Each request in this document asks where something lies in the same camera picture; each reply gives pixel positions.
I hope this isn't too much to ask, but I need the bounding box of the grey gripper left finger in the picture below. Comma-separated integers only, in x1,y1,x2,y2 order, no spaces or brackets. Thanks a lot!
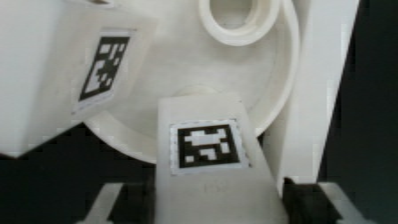
76,183,152,224

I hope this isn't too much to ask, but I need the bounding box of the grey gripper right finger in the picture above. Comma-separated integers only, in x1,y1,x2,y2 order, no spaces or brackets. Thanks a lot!
282,178,362,224

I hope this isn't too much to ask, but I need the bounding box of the white stool leg back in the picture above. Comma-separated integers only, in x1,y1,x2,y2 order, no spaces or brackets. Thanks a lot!
154,93,287,224

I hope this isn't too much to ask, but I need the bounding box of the white stool leg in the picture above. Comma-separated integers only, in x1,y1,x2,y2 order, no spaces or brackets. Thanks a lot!
154,93,287,224
0,0,157,158

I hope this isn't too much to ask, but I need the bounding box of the white stool leg front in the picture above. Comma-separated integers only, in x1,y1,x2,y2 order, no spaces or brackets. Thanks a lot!
0,0,157,158

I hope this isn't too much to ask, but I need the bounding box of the white right fence bar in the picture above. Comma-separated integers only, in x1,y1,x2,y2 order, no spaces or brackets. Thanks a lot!
262,0,360,190

